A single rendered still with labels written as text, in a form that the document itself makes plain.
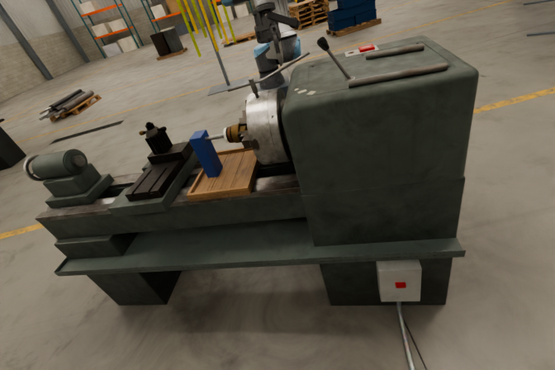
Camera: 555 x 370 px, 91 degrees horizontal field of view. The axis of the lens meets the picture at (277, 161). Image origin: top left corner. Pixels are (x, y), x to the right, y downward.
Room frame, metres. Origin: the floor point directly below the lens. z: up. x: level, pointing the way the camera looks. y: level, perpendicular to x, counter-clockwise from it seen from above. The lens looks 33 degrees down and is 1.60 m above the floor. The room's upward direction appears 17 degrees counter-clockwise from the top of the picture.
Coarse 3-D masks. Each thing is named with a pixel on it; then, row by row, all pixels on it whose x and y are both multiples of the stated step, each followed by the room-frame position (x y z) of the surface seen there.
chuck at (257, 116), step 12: (252, 96) 1.09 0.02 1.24; (264, 96) 1.05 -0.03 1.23; (252, 108) 1.02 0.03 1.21; (264, 108) 0.99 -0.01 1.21; (252, 120) 0.98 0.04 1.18; (264, 120) 0.96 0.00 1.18; (252, 132) 0.96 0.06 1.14; (264, 132) 0.94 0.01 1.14; (264, 144) 0.94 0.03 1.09; (264, 156) 0.95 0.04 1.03; (276, 156) 0.94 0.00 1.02
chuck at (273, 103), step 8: (280, 88) 1.13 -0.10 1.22; (272, 96) 1.03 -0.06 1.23; (280, 96) 1.09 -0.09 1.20; (272, 104) 0.99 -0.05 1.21; (272, 112) 0.97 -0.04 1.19; (272, 120) 0.95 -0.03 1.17; (280, 120) 0.98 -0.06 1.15; (272, 128) 0.94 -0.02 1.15; (280, 128) 0.95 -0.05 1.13; (272, 136) 0.93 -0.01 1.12; (280, 136) 0.92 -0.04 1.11; (280, 144) 0.92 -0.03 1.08; (280, 152) 0.93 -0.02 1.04; (288, 152) 0.97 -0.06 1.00; (288, 160) 0.96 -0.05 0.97
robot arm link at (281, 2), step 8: (280, 0) 1.56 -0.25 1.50; (280, 8) 1.56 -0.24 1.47; (288, 8) 1.58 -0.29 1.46; (288, 16) 1.56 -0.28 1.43; (280, 24) 1.55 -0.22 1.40; (280, 32) 1.55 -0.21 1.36; (288, 32) 1.54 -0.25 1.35; (288, 40) 1.52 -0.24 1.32; (296, 40) 1.52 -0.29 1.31; (288, 48) 1.52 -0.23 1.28; (296, 48) 1.50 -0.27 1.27; (288, 56) 1.52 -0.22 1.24; (296, 56) 1.51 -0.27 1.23
